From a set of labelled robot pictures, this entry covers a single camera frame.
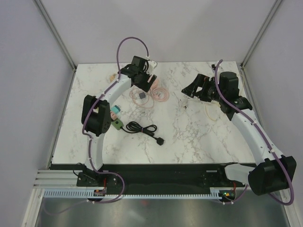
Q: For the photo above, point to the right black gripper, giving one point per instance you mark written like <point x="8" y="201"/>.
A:
<point x="191" y="89"/>

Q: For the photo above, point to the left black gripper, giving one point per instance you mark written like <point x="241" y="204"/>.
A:
<point x="146" y="86"/>

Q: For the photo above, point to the pink round power strip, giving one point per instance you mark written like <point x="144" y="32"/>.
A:
<point x="155" y="84"/>

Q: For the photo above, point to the grey small cube adapter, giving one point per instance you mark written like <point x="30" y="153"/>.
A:
<point x="142" y="95"/>

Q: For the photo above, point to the beige cube plug adapter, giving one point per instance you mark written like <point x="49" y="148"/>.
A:
<point x="113" y="77"/>

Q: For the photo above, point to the teal plug adapter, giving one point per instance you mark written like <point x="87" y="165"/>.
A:
<point x="116" y="109"/>

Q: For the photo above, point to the green power strip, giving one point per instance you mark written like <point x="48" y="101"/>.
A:
<point x="117" y="124"/>

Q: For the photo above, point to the pink small plug adapter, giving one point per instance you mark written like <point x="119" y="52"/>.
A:
<point x="113" y="116"/>

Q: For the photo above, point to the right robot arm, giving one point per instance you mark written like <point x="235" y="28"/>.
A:
<point x="274" y="171"/>

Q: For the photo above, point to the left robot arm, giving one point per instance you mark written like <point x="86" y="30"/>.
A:
<point x="96" y="117"/>

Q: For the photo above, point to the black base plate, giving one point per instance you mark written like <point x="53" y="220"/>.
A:
<point x="161" y="178"/>

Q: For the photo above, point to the white slotted cable duct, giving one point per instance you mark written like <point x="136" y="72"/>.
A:
<point x="213" y="194"/>

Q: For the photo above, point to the right aluminium frame post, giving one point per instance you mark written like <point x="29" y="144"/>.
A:
<point x="265" y="25"/>

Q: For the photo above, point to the aluminium frame post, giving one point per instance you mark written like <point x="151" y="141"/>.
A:
<point x="265" y="25"/>
<point x="51" y="26"/>

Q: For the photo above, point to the left aluminium frame post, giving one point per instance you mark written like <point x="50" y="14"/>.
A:
<point x="51" y="26"/>

